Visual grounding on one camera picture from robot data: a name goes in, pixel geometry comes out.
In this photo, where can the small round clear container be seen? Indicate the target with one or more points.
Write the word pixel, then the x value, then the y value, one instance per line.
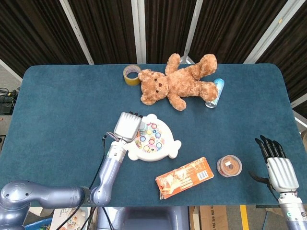
pixel 229 166

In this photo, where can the brown teddy bear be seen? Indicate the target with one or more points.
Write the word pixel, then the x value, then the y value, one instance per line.
pixel 180 81

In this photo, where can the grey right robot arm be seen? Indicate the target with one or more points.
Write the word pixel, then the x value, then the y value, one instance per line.
pixel 292 213

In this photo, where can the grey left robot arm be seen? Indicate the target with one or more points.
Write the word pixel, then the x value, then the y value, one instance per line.
pixel 110 167

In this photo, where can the brown cardboard carton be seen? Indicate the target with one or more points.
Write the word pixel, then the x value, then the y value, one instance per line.
pixel 213 218

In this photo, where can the torn orange cardboard box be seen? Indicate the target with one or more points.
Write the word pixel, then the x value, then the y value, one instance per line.
pixel 184 178

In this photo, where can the grey robot torso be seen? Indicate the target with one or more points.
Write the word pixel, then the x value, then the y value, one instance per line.
pixel 153 218

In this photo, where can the teal toy hammer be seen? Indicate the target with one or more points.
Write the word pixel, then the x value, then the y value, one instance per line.
pixel 143 126

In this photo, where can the white plastic button toy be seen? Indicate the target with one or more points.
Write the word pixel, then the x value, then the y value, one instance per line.
pixel 168 148

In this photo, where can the dark brown pleated curtain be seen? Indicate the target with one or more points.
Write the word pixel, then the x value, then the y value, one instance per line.
pixel 36 36

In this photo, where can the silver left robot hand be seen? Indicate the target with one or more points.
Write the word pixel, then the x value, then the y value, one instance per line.
pixel 127 125

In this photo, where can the blue velvet table cloth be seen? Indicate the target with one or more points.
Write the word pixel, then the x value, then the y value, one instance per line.
pixel 60 107

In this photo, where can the blue plastic bin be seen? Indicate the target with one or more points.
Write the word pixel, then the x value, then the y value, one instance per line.
pixel 38 224

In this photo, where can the white frame bar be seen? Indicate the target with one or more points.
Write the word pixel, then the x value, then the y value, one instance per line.
pixel 271 31
pixel 10 70
pixel 76 31
pixel 298 101
pixel 193 28
pixel 140 31

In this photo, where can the yellow packing tape roll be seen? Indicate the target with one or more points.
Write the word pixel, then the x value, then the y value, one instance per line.
pixel 130 82

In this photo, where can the light blue drink can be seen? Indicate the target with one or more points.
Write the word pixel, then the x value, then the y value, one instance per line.
pixel 220 87

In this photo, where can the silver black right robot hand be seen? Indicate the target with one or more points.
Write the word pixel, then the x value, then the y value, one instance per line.
pixel 281 172

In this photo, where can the white toy packaging box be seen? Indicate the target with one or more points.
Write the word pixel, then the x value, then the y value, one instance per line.
pixel 69 218

